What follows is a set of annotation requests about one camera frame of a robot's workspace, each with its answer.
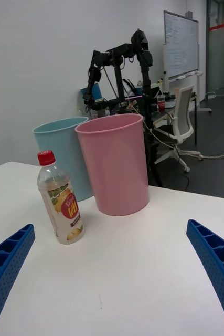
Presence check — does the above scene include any pink plastic bin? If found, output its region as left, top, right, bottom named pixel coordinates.
left=74, top=113, right=150, bottom=217

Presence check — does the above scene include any whiteboard on stand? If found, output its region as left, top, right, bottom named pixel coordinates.
left=163, top=10, right=212, bottom=114

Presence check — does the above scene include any white office chair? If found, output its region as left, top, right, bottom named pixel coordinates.
left=153, top=84, right=204, bottom=173

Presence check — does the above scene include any beige cable on floor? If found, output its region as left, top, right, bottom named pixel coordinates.
left=143, top=123, right=224, bottom=161

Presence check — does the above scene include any clear bottle with red cap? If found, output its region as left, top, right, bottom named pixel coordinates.
left=37, top=150, right=86, bottom=245

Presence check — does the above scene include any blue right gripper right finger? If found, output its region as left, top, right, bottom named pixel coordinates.
left=186, top=219, right=224, bottom=336

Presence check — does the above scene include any pale blue plastic bin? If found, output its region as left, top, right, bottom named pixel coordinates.
left=32, top=116, right=94, bottom=202

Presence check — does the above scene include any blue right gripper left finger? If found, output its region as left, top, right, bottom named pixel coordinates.
left=0, top=224, right=36, bottom=336

